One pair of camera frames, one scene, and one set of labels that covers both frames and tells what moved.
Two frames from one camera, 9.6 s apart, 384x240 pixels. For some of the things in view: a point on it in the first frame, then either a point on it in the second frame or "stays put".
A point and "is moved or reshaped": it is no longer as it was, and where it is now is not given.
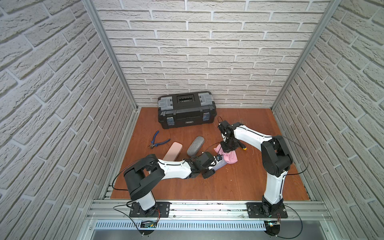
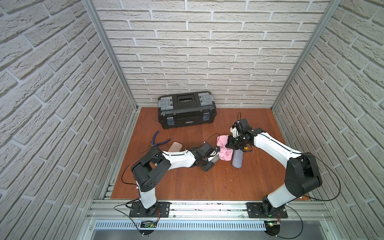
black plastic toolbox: [187, 109] stays put
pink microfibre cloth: [230, 157] is moved or reshaped
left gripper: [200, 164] -> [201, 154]
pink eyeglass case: [173, 152] stays put
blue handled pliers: [152, 142] stays put
